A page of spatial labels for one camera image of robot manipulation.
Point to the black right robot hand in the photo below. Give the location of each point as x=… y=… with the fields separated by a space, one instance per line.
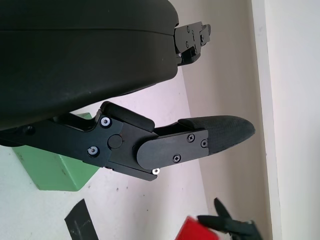
x=237 y=225

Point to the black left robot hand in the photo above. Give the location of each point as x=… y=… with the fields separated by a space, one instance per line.
x=75 y=62

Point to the red wooden cube block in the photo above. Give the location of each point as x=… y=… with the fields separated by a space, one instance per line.
x=195 y=230

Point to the green wooden cube block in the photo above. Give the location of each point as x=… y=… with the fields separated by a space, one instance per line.
x=55 y=172

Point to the black tape strip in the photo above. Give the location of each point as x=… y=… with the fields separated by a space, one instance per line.
x=80 y=222

